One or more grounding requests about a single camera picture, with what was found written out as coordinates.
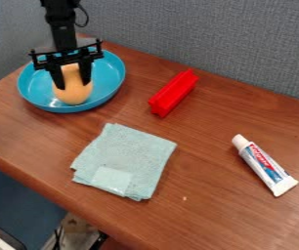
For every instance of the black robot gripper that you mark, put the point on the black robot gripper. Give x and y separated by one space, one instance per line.
68 49

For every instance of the yellow egg-shaped ball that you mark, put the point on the yellow egg-shaped ball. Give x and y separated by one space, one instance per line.
76 92

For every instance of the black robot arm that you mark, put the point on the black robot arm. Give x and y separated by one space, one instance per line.
60 13

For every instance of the blue plastic plate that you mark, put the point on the blue plastic plate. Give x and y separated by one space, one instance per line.
108 76

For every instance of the red plastic block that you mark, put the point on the red plastic block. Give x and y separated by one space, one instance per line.
173 92

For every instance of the light green folded cloth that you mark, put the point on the light green folded cloth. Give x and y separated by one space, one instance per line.
123 162

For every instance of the grey object under table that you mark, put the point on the grey object under table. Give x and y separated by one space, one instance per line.
75 235

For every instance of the white toothpaste tube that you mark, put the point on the white toothpaste tube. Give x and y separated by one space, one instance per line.
279 181

